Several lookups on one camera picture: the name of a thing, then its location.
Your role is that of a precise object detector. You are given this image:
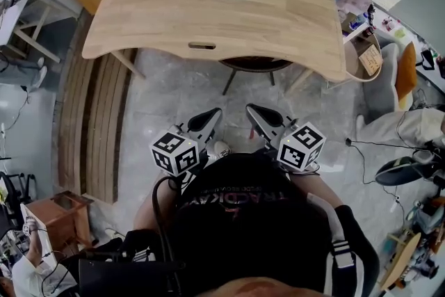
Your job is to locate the black floor cable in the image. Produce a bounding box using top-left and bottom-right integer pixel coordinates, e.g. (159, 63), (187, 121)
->
(345, 137), (408, 220)

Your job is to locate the black scooter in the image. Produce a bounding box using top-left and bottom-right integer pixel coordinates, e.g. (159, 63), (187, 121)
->
(374, 148), (445, 188)

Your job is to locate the white side table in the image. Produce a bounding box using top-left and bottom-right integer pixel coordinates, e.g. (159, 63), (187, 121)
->
(0, 0), (81, 64)

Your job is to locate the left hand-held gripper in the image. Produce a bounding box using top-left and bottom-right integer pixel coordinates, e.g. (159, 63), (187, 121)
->
(149, 108), (223, 177)

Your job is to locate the orange cushion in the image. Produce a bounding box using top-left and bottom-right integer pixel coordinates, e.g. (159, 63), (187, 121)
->
(395, 41), (419, 102)

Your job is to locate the person's left forearm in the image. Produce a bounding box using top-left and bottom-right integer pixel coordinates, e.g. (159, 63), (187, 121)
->
(133, 172), (175, 232)

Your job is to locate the wooden table leg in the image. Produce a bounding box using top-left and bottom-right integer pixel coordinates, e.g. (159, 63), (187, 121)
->
(287, 67), (314, 88)
(110, 49), (146, 80)

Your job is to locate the person's white shoe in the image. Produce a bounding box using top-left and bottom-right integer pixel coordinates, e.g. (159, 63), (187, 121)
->
(207, 140), (232, 160)

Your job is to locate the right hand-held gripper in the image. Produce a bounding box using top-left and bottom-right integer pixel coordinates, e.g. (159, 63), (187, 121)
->
(245, 103), (327, 173)

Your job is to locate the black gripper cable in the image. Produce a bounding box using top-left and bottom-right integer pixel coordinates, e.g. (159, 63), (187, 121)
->
(152, 175), (181, 297)

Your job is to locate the brown cardboard note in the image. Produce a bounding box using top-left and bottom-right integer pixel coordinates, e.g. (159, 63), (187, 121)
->
(357, 44), (384, 76)

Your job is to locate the person's right forearm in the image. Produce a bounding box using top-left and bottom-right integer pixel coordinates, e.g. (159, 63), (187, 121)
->
(290, 172), (347, 216)

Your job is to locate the white strap buckle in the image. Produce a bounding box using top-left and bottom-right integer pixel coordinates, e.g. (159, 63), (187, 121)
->
(331, 239), (356, 269)

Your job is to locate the wooden skateboard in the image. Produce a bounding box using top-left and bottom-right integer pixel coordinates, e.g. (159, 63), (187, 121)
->
(380, 232), (422, 292)

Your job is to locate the person's black printed shirt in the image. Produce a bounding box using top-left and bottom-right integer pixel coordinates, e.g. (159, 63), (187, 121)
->
(133, 149), (380, 297)

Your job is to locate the brown wooden stool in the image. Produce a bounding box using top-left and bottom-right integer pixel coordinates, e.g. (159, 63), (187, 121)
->
(25, 190), (95, 253)

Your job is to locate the round wooden side table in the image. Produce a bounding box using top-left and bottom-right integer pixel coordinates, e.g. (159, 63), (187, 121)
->
(343, 33), (384, 83)

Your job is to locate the dark round chair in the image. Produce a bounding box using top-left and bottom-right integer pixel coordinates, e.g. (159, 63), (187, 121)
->
(218, 56), (295, 96)

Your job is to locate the stack of wooden planks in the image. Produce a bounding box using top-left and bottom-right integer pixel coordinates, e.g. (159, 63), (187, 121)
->
(56, 47), (137, 204)

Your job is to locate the grey armchair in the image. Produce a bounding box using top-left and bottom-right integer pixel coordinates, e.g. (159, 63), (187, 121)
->
(362, 41), (414, 113)

